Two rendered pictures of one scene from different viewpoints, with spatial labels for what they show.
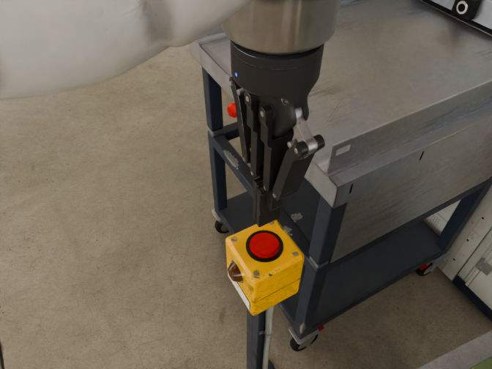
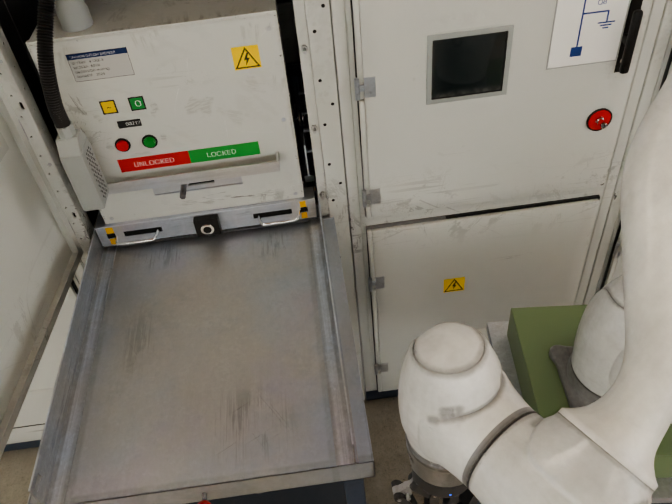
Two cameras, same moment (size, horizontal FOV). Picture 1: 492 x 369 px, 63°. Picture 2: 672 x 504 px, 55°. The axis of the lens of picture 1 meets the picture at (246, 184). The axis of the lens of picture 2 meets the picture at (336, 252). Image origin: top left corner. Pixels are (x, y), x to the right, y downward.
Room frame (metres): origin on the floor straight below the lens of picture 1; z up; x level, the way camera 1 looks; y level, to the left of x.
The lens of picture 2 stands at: (0.22, 0.35, 1.91)
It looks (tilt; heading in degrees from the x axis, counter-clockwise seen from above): 44 degrees down; 298
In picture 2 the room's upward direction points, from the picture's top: 7 degrees counter-clockwise
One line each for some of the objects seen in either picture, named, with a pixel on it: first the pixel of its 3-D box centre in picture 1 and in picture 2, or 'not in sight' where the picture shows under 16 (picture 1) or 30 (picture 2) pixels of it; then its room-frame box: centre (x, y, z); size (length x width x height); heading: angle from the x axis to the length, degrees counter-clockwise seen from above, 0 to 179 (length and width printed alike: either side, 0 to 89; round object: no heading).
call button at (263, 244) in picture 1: (264, 247); not in sight; (0.30, -0.02, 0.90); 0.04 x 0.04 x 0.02
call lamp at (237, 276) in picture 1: (233, 273); not in sight; (0.28, 0.02, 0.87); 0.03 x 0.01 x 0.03; 30
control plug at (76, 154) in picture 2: not in sight; (83, 168); (1.21, -0.42, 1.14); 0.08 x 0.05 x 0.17; 120
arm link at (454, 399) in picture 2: not in sight; (457, 398); (0.29, -0.02, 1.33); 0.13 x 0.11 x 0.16; 150
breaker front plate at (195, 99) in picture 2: not in sight; (182, 134); (1.06, -0.59, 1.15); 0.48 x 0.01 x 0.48; 30
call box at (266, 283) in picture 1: (263, 266); not in sight; (0.30, -0.02, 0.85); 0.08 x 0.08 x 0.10; 30
